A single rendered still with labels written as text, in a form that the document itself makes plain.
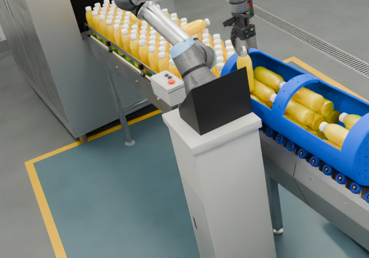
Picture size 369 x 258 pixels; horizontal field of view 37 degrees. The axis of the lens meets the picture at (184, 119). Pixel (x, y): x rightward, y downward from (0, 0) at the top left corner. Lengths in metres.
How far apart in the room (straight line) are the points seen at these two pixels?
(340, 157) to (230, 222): 0.65
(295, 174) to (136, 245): 1.41
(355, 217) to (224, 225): 0.59
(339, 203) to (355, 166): 0.25
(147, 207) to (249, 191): 1.42
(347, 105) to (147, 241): 1.66
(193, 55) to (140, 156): 2.07
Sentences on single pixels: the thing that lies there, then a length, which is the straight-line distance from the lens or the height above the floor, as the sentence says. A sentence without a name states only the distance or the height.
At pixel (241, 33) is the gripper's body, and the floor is 1.40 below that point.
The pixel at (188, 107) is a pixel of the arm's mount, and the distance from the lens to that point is 2.23.
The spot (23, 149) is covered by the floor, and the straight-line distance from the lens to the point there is 4.84.
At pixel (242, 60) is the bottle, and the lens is 2.53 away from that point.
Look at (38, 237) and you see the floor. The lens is 3.87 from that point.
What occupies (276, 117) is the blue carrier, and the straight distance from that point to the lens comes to 2.34.
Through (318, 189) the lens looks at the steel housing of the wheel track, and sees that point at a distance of 2.35.
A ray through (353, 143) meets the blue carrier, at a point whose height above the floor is 1.18.
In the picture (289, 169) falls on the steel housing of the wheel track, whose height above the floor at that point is 0.86.
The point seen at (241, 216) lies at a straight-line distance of 2.52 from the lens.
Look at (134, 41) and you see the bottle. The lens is 3.42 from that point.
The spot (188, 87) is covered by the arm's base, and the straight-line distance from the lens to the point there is 2.25.
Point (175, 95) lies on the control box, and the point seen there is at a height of 1.06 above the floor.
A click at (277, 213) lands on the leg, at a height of 0.17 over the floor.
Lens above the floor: 2.40
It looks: 32 degrees down
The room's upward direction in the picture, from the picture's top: 13 degrees counter-clockwise
